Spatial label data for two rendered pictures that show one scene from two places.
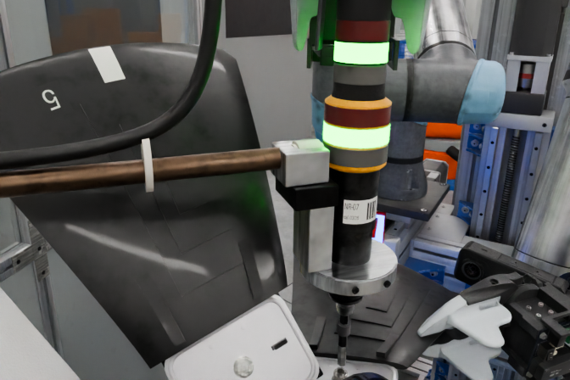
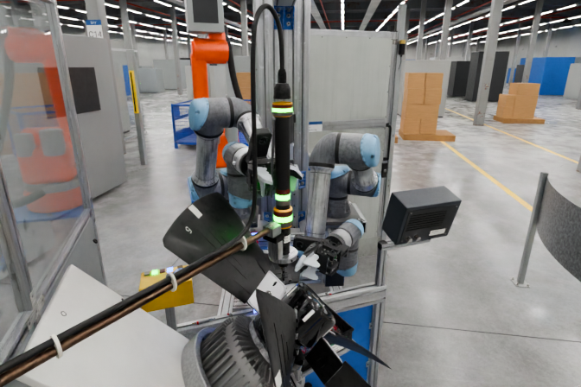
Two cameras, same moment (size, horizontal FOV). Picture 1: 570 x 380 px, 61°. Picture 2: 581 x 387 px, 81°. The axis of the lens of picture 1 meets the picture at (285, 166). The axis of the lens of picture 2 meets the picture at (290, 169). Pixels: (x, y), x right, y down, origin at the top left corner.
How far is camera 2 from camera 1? 0.52 m
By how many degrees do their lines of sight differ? 32
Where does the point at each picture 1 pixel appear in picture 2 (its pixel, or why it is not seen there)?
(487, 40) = not seen: hidden behind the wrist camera
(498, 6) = (265, 120)
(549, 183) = (312, 205)
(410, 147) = not seen: hidden behind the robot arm
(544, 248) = (316, 229)
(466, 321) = (308, 262)
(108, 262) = (224, 276)
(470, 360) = (309, 275)
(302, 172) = (276, 232)
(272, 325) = (271, 279)
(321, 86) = (235, 190)
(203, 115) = (227, 220)
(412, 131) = not seen: hidden behind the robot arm
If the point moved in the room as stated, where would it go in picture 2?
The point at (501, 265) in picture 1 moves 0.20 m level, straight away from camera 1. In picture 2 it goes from (309, 240) to (300, 214)
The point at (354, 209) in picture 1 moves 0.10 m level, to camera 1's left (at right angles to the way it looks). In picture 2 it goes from (287, 238) to (248, 250)
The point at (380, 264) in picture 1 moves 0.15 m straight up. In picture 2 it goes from (293, 251) to (293, 193)
